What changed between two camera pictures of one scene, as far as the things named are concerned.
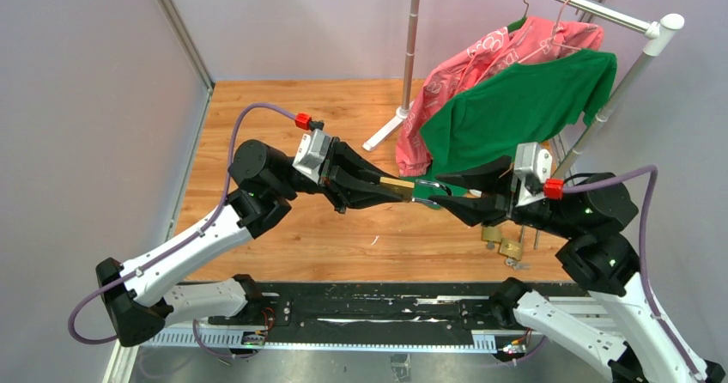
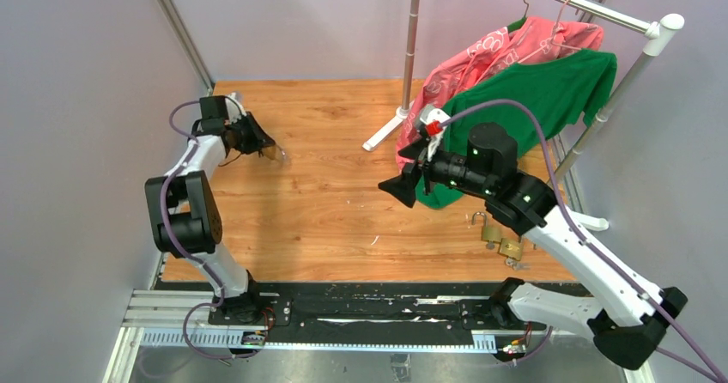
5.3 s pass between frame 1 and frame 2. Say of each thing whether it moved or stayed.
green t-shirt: stayed
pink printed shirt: stayed
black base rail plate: stayed
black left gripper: moved
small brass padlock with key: stayed
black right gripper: moved
